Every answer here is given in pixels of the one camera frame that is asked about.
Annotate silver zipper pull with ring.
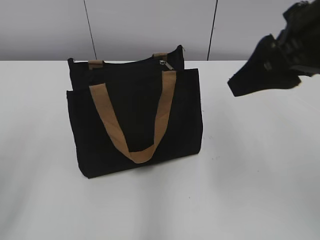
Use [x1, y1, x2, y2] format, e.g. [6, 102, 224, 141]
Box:
[159, 59, 174, 71]

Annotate black tote bag tan handles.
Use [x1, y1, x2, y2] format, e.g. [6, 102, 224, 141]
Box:
[66, 45, 203, 179]

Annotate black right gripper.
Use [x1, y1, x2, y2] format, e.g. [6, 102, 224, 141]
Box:
[227, 0, 320, 97]

